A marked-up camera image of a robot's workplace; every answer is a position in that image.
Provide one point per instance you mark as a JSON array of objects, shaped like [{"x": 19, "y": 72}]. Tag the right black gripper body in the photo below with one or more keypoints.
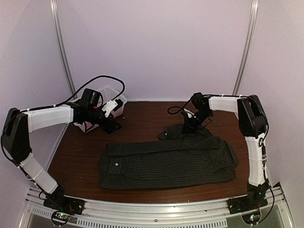
[{"x": 196, "y": 122}]

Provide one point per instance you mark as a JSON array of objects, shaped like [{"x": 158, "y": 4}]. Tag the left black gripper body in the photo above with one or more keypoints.
[{"x": 92, "y": 117}]

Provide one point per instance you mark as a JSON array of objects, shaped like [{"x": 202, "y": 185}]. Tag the black pinstriped shirt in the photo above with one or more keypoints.
[{"x": 176, "y": 160}]

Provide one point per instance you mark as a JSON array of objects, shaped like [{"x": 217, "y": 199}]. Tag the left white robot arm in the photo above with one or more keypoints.
[{"x": 28, "y": 133}]

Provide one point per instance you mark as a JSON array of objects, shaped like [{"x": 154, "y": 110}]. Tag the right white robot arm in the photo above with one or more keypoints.
[{"x": 252, "y": 123}]

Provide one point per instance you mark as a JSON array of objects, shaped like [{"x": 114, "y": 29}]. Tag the white plastic laundry basket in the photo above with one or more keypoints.
[{"x": 87, "y": 126}]

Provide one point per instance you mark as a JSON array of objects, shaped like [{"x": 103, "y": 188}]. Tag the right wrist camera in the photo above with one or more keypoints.
[{"x": 201, "y": 104}]

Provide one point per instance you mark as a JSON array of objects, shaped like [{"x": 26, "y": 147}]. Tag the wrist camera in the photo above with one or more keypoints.
[
  {"x": 109, "y": 93},
  {"x": 201, "y": 104}
]

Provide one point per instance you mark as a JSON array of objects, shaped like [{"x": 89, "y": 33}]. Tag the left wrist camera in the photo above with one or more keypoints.
[{"x": 109, "y": 93}]

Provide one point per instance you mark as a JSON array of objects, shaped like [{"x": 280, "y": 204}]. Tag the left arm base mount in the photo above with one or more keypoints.
[{"x": 65, "y": 207}]

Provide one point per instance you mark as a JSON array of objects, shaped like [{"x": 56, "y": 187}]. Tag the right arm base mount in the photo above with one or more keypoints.
[{"x": 252, "y": 203}]

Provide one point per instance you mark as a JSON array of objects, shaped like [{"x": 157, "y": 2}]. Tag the right aluminium corner post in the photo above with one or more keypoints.
[{"x": 252, "y": 22}]

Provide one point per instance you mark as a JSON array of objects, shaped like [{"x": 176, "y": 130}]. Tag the aluminium corner post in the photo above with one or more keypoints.
[
  {"x": 252, "y": 22},
  {"x": 61, "y": 46}
]

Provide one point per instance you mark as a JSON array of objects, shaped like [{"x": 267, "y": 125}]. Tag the left aluminium corner post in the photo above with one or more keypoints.
[{"x": 61, "y": 46}]

